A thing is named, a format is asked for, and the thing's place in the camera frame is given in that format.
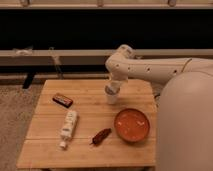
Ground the white ceramic cup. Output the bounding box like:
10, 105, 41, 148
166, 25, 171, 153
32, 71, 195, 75
106, 93, 118, 105

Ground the white tube bottle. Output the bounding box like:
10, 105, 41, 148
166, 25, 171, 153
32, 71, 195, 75
59, 110, 78, 150

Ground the wooden table board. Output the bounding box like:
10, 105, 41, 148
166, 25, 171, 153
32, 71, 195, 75
17, 79, 156, 169

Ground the dark snack bar packet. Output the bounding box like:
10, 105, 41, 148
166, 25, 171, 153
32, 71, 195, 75
52, 93, 73, 108

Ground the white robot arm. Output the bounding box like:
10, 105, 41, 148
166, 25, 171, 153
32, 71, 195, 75
105, 44, 213, 171

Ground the orange ceramic bowl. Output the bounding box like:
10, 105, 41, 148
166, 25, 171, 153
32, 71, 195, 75
114, 108, 150, 143

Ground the long wooden rail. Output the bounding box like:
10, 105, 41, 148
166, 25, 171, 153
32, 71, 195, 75
0, 49, 213, 66

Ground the dark red chili pepper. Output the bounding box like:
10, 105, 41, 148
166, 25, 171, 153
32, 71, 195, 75
91, 128, 112, 145

